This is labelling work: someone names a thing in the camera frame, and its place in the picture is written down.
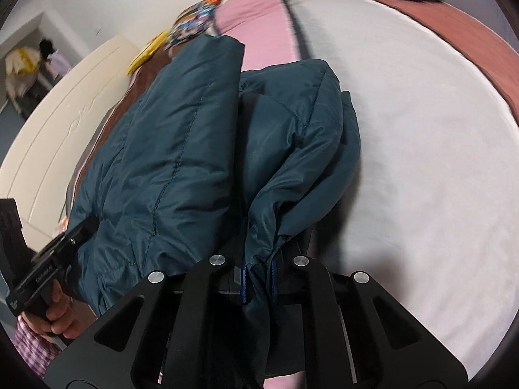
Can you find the pink patchwork quilt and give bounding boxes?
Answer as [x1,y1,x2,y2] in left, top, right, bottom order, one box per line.
[215,0,519,389]

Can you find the cartoon printed pillow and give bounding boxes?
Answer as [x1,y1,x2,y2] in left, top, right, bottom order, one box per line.
[163,0,226,52]

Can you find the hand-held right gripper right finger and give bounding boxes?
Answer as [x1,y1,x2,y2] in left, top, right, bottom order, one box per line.
[263,255,480,389]

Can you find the lilac cloth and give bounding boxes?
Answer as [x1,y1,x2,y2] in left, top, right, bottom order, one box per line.
[46,50,72,80]

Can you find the person's left forearm plaid sleeve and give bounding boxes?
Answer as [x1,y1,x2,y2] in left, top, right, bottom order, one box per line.
[13,319,62,378]

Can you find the cream headboard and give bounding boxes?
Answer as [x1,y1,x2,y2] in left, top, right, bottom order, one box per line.
[0,33,141,253]

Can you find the yellow pillow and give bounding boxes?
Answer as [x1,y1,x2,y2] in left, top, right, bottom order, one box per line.
[128,29,172,76]

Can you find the person's left hand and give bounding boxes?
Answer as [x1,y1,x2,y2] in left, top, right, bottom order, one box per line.
[23,281,89,344]

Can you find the beige and yellow cloth pile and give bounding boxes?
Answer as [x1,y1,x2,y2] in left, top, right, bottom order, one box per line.
[5,46,42,99]

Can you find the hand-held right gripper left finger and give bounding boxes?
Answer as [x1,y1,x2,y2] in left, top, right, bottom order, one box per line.
[42,253,260,389]

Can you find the teal puffer jacket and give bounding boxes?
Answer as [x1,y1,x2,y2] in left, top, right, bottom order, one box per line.
[67,34,362,389]

